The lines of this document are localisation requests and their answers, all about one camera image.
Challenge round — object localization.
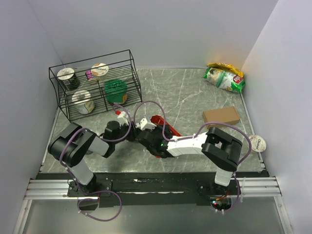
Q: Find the white cup lower shelf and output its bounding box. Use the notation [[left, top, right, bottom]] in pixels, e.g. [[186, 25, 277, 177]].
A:
[[72, 90, 95, 115]]

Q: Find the brown cardboard box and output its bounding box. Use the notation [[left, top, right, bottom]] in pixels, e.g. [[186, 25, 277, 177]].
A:
[[202, 106, 240, 125]]

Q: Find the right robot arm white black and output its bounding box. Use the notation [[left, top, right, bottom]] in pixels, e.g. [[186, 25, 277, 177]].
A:
[[136, 127, 242, 195]]

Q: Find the red paper box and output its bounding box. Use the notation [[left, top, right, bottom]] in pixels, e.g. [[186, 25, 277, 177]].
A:
[[151, 115, 181, 141]]

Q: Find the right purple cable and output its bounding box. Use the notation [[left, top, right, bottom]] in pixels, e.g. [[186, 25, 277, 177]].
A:
[[133, 100, 252, 213]]

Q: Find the white yogurt cup orange label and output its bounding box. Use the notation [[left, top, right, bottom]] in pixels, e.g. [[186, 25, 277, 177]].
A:
[[91, 63, 109, 81]]

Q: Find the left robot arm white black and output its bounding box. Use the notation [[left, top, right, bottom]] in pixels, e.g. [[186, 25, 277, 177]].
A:
[[48, 120, 140, 196]]

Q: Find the yellow chips bag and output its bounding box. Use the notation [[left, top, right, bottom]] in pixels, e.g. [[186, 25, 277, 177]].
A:
[[207, 62, 244, 77]]

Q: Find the small purple white cup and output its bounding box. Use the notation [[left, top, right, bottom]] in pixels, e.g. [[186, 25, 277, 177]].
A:
[[85, 70, 95, 80]]

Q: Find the purple cable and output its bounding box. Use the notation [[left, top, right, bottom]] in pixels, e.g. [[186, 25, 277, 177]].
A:
[[133, 100, 252, 213], [59, 103, 134, 222]]

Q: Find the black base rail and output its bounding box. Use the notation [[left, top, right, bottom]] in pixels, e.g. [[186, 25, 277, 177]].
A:
[[35, 171, 270, 208]]

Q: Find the black wire rack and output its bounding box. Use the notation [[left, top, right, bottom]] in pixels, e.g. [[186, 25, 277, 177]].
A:
[[49, 49, 142, 121]]

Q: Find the aluminium frame rail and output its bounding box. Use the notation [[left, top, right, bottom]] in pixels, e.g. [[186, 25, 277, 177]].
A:
[[14, 154, 293, 234]]

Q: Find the green lidded jar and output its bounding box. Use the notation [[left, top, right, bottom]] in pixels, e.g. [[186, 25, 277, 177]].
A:
[[104, 79, 128, 105]]

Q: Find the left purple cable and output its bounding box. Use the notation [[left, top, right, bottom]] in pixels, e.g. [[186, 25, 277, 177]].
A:
[[59, 103, 134, 222]]

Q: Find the foil lid dark cup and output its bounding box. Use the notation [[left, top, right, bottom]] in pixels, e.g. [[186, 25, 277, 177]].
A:
[[57, 68, 80, 91]]

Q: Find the green chips bag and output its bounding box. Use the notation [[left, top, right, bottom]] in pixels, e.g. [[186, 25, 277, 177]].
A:
[[203, 67, 245, 93]]

